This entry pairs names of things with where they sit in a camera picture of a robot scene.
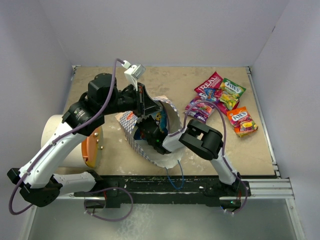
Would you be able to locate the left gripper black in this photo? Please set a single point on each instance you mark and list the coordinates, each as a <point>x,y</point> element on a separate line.
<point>144,104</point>

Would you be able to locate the blue snack packet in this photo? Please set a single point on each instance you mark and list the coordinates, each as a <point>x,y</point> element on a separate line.
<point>160,119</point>

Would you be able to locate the blue checkered paper bag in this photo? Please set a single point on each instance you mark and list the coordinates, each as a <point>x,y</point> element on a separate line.
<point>128,123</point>

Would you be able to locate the purple pink candy packet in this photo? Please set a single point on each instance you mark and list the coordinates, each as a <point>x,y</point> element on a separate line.
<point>201,111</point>

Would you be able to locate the blue chocolate candy packet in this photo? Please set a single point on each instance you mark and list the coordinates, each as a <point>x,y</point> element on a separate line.
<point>209,95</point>

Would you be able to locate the pink cookie snack packet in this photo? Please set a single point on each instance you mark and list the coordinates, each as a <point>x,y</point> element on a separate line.
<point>213,83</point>

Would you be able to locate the green yellow candy packet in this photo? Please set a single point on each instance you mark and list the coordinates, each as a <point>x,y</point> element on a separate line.
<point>230,93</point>

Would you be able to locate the orange snack packet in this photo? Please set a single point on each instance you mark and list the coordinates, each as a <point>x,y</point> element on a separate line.
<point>242,122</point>

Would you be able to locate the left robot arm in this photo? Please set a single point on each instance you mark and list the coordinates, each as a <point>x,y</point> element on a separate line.
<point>36,181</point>

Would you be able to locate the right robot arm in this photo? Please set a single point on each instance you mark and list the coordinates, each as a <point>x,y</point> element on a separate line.
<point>203,140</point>

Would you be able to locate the white cylinder orange lid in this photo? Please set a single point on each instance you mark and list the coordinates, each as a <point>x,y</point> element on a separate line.
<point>78,151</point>

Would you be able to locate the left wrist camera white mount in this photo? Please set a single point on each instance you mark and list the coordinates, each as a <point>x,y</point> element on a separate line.
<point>133,72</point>

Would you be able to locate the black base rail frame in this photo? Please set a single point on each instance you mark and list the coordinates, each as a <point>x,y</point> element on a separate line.
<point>177,190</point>

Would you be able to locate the aluminium table frame rail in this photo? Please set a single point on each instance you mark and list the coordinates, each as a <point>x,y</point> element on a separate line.
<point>273,187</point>

